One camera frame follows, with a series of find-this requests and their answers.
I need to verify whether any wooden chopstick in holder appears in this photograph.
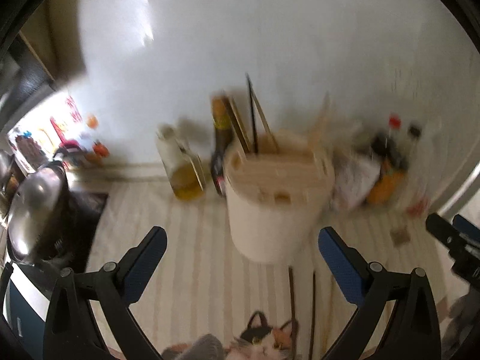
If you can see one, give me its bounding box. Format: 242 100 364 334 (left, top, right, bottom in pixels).
251 89 279 154

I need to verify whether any dark soy sauce bottle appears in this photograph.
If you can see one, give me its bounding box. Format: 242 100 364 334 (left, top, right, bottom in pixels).
211 95 233 197

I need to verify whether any orange label bottle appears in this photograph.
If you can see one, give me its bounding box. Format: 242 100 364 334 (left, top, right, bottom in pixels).
366 158 407 206

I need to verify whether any clear cooking oil bottle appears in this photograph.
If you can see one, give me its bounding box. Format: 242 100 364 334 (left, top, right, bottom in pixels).
156 124 206 201

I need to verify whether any wooden spatula in holder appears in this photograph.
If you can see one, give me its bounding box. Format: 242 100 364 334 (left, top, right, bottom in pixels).
307 92 331 150

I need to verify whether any black cap sauce bottle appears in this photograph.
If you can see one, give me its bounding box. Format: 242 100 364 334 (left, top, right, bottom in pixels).
403 123 422 167

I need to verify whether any dark chopstick on mat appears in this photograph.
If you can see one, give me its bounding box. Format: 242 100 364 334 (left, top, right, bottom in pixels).
307 271 317 360

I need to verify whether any black chopstick in holder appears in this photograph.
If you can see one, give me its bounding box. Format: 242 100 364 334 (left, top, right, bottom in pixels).
246 73 259 155

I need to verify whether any orange toy figure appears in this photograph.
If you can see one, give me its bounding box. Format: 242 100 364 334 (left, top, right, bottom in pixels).
86 114 110 158

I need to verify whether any striped cat placemat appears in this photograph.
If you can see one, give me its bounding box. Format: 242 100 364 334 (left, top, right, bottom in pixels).
84 179 449 360

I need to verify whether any red cap sauce bottle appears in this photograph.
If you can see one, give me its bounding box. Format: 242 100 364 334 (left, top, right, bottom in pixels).
371 113 403 174

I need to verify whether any dark brown chopstick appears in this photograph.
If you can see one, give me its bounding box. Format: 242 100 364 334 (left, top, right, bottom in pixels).
288 266 298 353

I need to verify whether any white plastic bag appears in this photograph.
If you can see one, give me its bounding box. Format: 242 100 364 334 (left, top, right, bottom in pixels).
330 152 381 211

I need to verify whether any white utensil holder wooden lid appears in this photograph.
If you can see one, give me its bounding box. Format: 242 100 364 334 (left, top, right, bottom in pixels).
224 131 335 264

